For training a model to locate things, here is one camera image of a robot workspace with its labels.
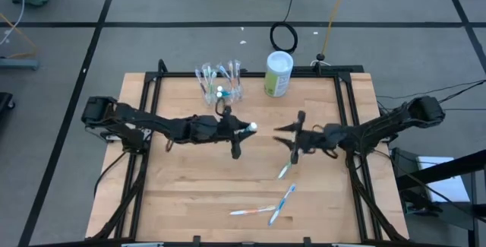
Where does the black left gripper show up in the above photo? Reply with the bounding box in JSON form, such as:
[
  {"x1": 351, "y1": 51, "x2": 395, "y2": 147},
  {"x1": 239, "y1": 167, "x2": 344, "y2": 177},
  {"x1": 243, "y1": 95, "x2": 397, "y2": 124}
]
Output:
[{"x1": 197, "y1": 106, "x2": 256, "y2": 160}]

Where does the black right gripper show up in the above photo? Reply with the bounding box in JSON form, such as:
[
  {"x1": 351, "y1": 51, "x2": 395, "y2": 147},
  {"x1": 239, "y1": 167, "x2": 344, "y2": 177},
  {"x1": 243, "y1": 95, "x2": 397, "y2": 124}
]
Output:
[{"x1": 273, "y1": 110, "x2": 342, "y2": 164}]

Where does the clear plastic cup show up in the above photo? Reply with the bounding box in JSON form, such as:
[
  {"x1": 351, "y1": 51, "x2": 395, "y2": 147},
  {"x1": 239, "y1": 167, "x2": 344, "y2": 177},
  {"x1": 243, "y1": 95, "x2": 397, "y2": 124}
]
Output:
[{"x1": 197, "y1": 83, "x2": 245, "y2": 108}]

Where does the white teal toothbrush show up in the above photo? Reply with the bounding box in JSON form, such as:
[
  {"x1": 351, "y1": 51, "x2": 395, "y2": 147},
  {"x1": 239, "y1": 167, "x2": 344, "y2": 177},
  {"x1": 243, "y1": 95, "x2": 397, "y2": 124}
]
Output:
[{"x1": 276, "y1": 161, "x2": 293, "y2": 180}]

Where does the blue white toothbrush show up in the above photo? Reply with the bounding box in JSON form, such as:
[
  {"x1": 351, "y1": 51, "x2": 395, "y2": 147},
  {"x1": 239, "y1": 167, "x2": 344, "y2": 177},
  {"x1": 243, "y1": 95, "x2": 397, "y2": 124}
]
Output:
[
  {"x1": 267, "y1": 183, "x2": 298, "y2": 228},
  {"x1": 216, "y1": 64, "x2": 232, "y2": 90}
]

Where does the white green wipes canister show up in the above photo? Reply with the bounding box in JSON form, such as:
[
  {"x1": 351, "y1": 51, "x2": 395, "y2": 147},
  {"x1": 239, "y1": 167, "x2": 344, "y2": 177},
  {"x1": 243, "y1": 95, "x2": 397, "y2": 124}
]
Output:
[{"x1": 264, "y1": 50, "x2": 295, "y2": 98}]

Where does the black metal stand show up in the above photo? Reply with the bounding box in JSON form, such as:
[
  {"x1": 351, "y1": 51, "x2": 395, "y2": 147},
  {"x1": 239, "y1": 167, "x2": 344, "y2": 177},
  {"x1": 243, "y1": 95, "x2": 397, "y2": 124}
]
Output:
[{"x1": 390, "y1": 147, "x2": 486, "y2": 247}]

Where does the white box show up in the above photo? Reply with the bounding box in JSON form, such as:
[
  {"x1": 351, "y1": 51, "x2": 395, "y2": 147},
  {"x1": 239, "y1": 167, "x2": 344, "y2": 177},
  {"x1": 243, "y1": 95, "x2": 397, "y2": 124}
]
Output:
[{"x1": 415, "y1": 155, "x2": 472, "y2": 204}]

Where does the grey floor base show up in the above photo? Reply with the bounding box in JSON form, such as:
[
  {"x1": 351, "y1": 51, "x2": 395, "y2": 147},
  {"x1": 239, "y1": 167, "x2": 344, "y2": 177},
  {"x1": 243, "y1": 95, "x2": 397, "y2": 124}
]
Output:
[{"x1": 0, "y1": 57, "x2": 41, "y2": 71}]

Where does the black floor object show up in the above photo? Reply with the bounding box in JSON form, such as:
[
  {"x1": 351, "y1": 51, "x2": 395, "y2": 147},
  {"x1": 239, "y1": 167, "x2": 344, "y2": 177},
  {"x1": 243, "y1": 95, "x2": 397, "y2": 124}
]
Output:
[{"x1": 0, "y1": 91, "x2": 16, "y2": 122}]

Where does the black aluminium table frame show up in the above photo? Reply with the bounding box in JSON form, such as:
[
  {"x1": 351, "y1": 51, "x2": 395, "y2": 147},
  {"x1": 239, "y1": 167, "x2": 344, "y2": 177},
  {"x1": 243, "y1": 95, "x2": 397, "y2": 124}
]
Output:
[{"x1": 85, "y1": 59, "x2": 411, "y2": 247}]

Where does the black coiled floor cable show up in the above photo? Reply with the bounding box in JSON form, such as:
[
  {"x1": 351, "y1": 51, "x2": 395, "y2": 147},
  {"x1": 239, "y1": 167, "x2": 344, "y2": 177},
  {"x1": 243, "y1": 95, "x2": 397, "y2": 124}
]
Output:
[{"x1": 269, "y1": 0, "x2": 300, "y2": 54}]

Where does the yellow hanging cable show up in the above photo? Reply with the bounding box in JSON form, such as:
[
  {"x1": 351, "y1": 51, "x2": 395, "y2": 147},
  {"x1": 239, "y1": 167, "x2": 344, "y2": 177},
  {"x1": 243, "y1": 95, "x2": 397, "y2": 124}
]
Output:
[{"x1": 316, "y1": 0, "x2": 352, "y2": 62}]

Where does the black power cable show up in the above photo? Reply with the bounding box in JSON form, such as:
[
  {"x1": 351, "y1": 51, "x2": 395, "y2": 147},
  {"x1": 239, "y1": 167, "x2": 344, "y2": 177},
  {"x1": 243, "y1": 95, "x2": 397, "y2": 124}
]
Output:
[{"x1": 375, "y1": 79, "x2": 486, "y2": 112}]

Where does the orange floor cable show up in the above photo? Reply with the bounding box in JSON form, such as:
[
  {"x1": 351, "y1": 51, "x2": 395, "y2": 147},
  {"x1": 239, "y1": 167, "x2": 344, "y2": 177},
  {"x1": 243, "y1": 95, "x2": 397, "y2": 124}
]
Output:
[{"x1": 0, "y1": 11, "x2": 39, "y2": 60}]

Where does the white floor cable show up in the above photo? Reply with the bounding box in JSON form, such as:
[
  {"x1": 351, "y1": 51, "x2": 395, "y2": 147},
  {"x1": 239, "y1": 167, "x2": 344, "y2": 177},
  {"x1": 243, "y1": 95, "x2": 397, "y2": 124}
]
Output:
[{"x1": 0, "y1": 0, "x2": 26, "y2": 46}]

